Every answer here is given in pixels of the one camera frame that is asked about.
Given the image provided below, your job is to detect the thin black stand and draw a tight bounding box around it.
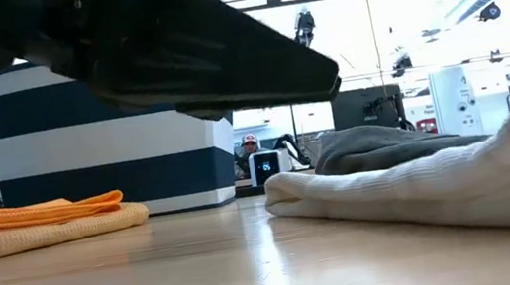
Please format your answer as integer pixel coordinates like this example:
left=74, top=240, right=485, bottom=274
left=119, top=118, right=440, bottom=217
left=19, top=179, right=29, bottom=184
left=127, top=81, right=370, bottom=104
left=287, top=103, right=300, bottom=144

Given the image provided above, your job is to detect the white cabinet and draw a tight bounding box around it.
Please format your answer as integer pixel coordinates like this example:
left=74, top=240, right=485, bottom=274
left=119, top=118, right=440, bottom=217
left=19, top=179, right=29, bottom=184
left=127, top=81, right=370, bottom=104
left=426, top=58, right=510, bottom=141

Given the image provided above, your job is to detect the small black round fixture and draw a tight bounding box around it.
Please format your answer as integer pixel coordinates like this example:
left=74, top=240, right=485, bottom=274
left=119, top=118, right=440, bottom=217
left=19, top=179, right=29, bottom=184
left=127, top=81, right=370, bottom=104
left=475, top=0, right=503, bottom=23

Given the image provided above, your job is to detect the person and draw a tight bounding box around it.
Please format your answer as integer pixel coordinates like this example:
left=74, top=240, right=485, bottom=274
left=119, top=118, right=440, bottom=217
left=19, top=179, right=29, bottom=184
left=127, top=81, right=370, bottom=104
left=232, top=131, right=265, bottom=179

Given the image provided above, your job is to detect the navy white striped fabric bin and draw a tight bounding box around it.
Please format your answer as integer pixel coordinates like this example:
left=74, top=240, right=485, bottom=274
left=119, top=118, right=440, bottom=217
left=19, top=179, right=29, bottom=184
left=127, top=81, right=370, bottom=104
left=0, top=36, right=246, bottom=238

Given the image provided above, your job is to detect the white towel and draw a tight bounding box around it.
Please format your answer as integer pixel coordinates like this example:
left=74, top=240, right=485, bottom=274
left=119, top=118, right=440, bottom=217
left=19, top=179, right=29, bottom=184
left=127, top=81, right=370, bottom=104
left=253, top=80, right=510, bottom=274

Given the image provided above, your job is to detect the white box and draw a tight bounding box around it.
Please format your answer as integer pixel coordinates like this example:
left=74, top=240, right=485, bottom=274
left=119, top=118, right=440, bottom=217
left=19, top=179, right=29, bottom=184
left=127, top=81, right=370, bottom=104
left=247, top=146, right=294, bottom=188

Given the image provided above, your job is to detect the thin hanging cable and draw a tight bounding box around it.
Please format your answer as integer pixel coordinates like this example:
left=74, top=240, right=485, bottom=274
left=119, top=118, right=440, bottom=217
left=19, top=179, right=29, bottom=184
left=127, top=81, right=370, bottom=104
left=362, top=0, right=386, bottom=92

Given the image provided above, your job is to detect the bright orange cloth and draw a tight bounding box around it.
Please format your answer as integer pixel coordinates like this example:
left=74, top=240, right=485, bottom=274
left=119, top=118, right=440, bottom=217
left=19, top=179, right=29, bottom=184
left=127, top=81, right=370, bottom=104
left=0, top=178, right=128, bottom=236

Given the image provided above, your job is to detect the grey towel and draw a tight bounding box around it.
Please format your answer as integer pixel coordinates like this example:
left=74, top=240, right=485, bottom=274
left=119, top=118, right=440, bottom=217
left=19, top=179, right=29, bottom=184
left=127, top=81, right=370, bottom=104
left=309, top=108, right=495, bottom=180

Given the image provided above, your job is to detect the pale orange waffle towel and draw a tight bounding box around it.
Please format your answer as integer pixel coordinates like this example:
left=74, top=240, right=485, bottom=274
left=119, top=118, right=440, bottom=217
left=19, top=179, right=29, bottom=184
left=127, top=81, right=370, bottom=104
left=0, top=199, right=153, bottom=263

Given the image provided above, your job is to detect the black monitor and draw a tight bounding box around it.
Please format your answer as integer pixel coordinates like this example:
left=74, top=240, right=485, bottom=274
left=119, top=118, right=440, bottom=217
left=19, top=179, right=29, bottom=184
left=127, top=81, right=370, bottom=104
left=328, top=82, right=408, bottom=137

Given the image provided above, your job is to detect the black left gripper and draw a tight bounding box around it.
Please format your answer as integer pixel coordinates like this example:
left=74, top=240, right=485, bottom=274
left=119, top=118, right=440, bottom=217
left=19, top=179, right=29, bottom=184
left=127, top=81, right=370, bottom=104
left=14, top=0, right=345, bottom=143

